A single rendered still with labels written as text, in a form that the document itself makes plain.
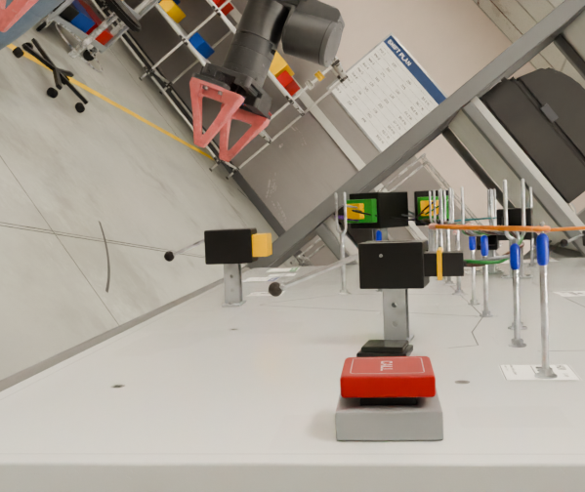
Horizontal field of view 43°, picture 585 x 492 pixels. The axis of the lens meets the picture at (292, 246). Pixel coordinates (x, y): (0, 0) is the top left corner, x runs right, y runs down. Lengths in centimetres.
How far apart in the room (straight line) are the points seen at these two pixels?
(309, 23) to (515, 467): 68
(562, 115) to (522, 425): 132
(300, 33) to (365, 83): 759
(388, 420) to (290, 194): 807
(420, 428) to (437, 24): 834
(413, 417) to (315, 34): 62
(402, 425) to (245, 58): 64
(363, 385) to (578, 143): 136
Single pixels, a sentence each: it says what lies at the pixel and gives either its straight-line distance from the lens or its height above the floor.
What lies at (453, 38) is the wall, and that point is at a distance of 863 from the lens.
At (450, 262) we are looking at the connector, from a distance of 65.
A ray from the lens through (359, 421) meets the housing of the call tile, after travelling 40.
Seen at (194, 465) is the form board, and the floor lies 102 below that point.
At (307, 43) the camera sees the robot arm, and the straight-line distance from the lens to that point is 94.
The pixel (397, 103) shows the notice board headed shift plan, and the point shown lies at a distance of 843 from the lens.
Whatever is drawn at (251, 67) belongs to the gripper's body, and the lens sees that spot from 95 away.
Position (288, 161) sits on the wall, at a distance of 851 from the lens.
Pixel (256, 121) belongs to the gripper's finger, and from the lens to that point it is 101.
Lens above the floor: 117
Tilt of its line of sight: 8 degrees down
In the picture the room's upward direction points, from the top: 50 degrees clockwise
